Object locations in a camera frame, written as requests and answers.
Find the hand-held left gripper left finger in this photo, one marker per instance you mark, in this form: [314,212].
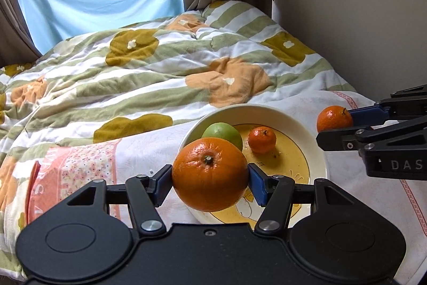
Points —
[163,183]

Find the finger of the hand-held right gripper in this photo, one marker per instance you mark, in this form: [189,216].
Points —
[337,139]
[367,114]

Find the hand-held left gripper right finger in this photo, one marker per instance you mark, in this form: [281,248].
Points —
[257,184]

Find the small mandarin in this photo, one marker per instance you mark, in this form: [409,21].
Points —
[262,139]
[333,118]

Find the cream yellow bowl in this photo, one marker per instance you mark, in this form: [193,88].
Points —
[293,124]

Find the large orange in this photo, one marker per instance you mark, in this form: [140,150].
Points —
[210,174]

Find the white pink patterned bed sheet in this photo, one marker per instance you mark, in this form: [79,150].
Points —
[150,144]

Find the green apple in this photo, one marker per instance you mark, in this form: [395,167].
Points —
[220,131]

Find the floral striped duvet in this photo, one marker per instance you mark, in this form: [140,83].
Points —
[133,78]

